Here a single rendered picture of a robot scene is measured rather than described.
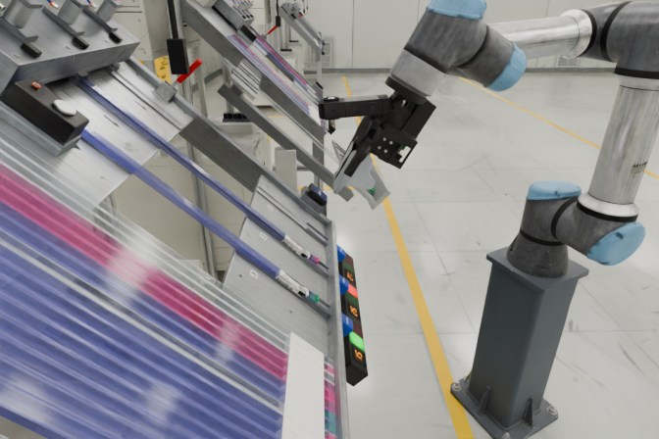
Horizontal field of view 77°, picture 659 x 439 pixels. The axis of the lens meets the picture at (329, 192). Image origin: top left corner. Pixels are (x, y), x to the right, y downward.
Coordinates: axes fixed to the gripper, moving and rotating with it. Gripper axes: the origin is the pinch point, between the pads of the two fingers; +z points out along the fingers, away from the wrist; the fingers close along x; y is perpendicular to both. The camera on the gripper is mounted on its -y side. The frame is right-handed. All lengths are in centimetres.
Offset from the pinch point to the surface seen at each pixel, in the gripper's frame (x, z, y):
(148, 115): 6.6, 6.0, -33.5
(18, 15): -11.9, -5.8, -45.9
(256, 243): -6.5, 12.8, -7.9
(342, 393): -27.7, 14.9, 8.3
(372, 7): 760, -68, 70
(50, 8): -0.4, -5.1, -48.7
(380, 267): 106, 66, 67
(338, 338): -18.2, 14.9, 8.2
